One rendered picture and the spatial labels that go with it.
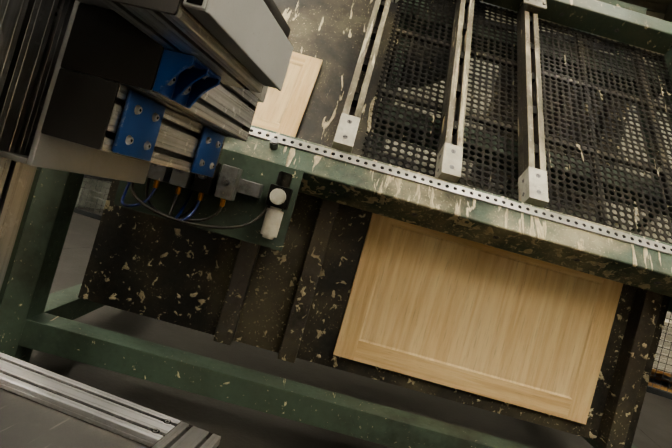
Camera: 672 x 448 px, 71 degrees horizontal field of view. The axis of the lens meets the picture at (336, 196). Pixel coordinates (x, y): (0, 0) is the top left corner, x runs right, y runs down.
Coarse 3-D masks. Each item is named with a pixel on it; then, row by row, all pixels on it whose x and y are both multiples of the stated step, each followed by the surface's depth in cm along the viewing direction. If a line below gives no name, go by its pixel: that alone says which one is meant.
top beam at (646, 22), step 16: (480, 0) 211; (496, 0) 209; (512, 0) 208; (560, 0) 204; (576, 0) 206; (592, 0) 209; (544, 16) 211; (560, 16) 209; (576, 16) 207; (592, 16) 206; (608, 16) 205; (624, 16) 206; (640, 16) 208; (592, 32) 212; (608, 32) 210; (624, 32) 209; (640, 32) 207; (656, 32) 206; (656, 48) 211
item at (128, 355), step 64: (64, 192) 138; (128, 256) 162; (192, 256) 162; (256, 256) 159; (320, 256) 157; (0, 320) 137; (64, 320) 144; (192, 320) 162; (256, 320) 162; (320, 320) 163; (640, 320) 159; (192, 384) 138; (256, 384) 138; (640, 384) 165
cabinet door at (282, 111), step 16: (304, 64) 166; (320, 64) 168; (288, 80) 161; (304, 80) 162; (272, 96) 156; (288, 96) 157; (304, 96) 158; (256, 112) 150; (272, 112) 152; (288, 112) 152; (272, 128) 148; (288, 128) 149
